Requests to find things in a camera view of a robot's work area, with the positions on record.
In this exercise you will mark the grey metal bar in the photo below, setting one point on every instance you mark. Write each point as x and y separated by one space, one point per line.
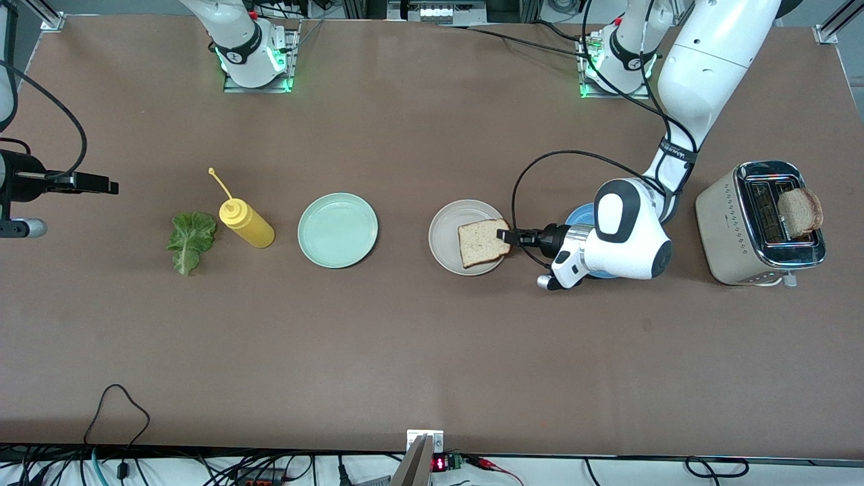
413 469

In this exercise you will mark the blue plate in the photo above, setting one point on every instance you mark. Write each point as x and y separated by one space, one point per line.
580 216

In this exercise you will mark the grey electronics box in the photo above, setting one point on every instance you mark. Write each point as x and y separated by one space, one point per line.
439 12

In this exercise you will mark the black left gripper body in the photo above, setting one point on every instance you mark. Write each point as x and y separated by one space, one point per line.
552 238

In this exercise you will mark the beige chrome toaster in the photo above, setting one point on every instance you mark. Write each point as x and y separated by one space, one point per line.
722 229

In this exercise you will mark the green lettuce leaf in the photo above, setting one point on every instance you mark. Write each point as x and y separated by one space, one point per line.
189 239

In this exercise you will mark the yellow mustard squeeze bottle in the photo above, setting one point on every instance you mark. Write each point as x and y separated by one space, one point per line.
250 228

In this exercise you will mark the beige plate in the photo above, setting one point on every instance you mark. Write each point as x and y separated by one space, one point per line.
445 236

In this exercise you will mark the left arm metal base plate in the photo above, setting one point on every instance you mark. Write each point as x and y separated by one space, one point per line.
614 96

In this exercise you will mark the small red digit display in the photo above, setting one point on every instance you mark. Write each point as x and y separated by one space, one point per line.
440 464

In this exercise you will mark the brown bread slice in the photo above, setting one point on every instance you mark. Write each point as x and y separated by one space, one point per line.
482 243
802 212

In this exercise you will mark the small metal bracket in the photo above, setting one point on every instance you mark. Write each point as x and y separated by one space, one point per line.
435 442

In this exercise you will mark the red connector block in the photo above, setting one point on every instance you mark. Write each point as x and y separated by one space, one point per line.
256 481

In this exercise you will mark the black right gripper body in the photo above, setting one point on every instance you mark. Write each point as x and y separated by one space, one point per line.
21 184

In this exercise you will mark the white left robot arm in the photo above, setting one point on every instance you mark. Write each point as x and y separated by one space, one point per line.
709 67

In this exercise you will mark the aluminium corner bracket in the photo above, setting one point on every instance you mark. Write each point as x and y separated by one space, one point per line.
829 32
50 20

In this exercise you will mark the pale green plate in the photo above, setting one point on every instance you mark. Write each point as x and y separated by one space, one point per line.
337 231

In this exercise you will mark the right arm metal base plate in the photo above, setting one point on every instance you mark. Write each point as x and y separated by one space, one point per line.
256 88

